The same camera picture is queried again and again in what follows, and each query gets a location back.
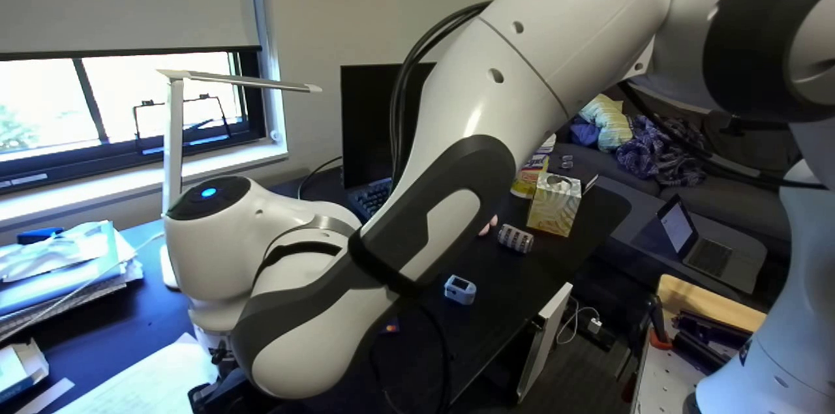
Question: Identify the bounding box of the white charger with cable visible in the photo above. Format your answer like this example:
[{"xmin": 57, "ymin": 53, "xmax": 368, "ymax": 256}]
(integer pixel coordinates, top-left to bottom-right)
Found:
[{"xmin": 556, "ymin": 307, "xmax": 603, "ymax": 346}]

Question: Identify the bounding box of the yellow green striped pillow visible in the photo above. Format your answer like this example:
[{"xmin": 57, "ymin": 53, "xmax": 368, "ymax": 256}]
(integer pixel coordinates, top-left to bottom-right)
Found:
[{"xmin": 578, "ymin": 95, "xmax": 633, "ymax": 153}]

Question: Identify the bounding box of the open laptop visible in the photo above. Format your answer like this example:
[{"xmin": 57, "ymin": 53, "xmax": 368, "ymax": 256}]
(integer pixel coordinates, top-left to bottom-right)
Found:
[{"xmin": 656, "ymin": 194, "xmax": 768, "ymax": 295}]

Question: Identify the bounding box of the window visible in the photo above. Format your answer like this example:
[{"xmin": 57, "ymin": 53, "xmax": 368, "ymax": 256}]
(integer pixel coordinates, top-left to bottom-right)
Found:
[{"xmin": 0, "ymin": 49, "xmax": 268, "ymax": 196}]

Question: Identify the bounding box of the small white blue device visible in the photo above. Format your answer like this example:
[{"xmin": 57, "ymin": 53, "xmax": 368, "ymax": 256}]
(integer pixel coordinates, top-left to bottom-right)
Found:
[{"xmin": 444, "ymin": 275, "xmax": 477, "ymax": 306}]

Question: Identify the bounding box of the white paper sheet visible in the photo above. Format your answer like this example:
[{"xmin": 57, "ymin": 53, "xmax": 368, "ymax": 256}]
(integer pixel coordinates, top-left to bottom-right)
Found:
[{"xmin": 55, "ymin": 333, "xmax": 219, "ymax": 414}]

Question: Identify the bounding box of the yellow wipes canister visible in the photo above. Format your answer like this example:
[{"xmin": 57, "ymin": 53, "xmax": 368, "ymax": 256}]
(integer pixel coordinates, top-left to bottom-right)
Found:
[{"xmin": 510, "ymin": 134, "xmax": 557, "ymax": 200}]

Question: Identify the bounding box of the black monitor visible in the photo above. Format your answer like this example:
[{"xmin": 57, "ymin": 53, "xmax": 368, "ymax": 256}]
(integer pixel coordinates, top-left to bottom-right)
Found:
[{"xmin": 340, "ymin": 62, "xmax": 436, "ymax": 190}]

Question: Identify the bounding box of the small white box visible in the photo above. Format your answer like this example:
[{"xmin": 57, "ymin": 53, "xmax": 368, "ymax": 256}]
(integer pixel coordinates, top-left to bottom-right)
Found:
[{"xmin": 0, "ymin": 338, "xmax": 50, "ymax": 405}]

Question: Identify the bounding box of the purple patterned cloth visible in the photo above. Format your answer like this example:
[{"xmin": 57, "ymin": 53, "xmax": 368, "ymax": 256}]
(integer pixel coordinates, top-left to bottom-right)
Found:
[{"xmin": 616, "ymin": 115, "xmax": 708, "ymax": 187}]

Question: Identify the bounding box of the grey sofa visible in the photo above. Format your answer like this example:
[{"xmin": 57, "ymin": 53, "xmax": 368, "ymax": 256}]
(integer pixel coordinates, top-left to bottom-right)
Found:
[{"xmin": 551, "ymin": 98, "xmax": 803, "ymax": 310}]

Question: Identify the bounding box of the stack of papers and books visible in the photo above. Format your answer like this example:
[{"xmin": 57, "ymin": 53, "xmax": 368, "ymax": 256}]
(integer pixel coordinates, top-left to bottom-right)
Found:
[{"xmin": 0, "ymin": 220, "xmax": 144, "ymax": 343}]

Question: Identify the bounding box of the black cable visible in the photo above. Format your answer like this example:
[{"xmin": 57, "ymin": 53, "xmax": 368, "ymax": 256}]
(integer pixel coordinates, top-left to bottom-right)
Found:
[{"xmin": 297, "ymin": 156, "xmax": 344, "ymax": 200}]

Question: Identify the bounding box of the yellow patterned tissue box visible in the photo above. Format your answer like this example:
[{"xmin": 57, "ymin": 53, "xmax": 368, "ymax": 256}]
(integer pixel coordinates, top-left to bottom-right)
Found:
[{"xmin": 526, "ymin": 173, "xmax": 583, "ymax": 237}]

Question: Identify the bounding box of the orange clamp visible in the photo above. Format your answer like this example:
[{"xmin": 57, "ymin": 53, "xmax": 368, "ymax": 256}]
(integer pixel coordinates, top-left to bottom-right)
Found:
[{"xmin": 646, "ymin": 295, "xmax": 674, "ymax": 352}]

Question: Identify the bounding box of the striped cylindrical case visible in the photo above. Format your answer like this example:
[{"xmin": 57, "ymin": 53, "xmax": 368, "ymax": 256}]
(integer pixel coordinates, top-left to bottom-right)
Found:
[{"xmin": 498, "ymin": 224, "xmax": 534, "ymax": 254}]

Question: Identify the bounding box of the white desk lamp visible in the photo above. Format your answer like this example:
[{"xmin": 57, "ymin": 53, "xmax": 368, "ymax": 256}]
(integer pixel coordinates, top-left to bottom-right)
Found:
[{"xmin": 157, "ymin": 69, "xmax": 323, "ymax": 289}]

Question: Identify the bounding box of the black keyboard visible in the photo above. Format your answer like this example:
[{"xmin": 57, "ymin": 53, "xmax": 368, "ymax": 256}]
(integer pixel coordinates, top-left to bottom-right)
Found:
[{"xmin": 346, "ymin": 178, "xmax": 393, "ymax": 222}]

